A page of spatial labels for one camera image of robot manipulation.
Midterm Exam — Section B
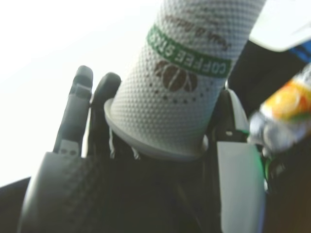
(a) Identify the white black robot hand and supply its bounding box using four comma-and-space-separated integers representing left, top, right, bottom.
19, 65, 268, 233

